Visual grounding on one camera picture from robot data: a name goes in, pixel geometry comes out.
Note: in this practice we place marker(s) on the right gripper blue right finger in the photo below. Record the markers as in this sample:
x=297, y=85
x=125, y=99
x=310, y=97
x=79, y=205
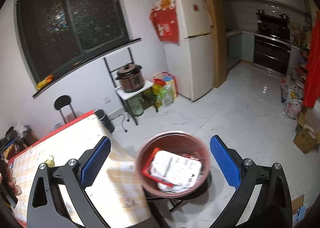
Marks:
x=225, y=161

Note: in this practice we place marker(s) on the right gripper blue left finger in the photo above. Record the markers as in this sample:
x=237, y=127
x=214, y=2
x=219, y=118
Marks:
x=92, y=161

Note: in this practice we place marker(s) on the gold foil wrapper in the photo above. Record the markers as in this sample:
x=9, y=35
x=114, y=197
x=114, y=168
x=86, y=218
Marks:
x=50, y=161

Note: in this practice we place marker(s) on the white labelled plastic tray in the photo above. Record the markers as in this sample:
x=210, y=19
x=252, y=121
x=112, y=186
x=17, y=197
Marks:
x=176, y=169

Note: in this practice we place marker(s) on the red plastic snack tray wrapper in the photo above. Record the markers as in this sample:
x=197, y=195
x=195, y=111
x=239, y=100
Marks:
x=147, y=167

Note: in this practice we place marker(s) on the white plastic bag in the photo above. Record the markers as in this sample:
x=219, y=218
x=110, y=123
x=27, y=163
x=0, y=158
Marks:
x=173, y=189

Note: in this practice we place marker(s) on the brown plastic trash bin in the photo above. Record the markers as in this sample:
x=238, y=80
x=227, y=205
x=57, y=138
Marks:
x=180, y=143

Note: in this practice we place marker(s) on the black small trash can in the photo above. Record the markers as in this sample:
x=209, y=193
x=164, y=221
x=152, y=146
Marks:
x=105, y=120

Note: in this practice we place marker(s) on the person's left hand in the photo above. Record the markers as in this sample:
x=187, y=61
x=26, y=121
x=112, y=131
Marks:
x=8, y=181

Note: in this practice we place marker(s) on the plaid yellow tablecloth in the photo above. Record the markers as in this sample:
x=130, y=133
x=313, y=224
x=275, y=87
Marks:
x=53, y=197

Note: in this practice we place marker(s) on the clear plastic storage container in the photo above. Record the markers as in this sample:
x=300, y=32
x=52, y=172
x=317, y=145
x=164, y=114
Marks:
x=56, y=127

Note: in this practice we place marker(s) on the dark side stool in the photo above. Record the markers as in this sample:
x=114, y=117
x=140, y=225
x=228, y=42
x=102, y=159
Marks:
x=25, y=138

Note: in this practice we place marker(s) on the clear crumpled plastic bag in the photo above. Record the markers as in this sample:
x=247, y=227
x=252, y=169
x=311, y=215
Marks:
x=20, y=129

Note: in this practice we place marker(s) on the black round-back chair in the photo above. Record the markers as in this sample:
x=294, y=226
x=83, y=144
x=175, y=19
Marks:
x=62, y=102

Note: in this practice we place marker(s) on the cardboard box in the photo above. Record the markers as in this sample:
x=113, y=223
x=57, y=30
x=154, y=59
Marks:
x=307, y=132

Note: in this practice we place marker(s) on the green kettle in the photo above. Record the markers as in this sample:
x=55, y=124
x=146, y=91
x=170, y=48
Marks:
x=136, y=106

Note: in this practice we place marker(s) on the yellow orange snack packet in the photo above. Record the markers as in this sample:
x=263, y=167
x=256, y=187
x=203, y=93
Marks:
x=44, y=82

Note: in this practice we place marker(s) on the brown electric pressure cooker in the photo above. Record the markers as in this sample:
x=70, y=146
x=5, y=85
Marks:
x=130, y=78

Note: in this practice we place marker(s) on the colourful shopping bag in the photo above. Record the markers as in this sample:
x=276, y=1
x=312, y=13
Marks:
x=164, y=89

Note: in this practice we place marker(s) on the white refrigerator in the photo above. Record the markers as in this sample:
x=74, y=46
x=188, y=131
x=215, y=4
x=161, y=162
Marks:
x=190, y=60

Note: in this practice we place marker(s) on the black built-in oven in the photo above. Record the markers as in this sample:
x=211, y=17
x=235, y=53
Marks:
x=272, y=48

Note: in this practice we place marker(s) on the dark framed window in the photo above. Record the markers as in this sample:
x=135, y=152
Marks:
x=60, y=36

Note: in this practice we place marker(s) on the red hanging cloth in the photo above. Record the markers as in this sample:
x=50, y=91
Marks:
x=163, y=17

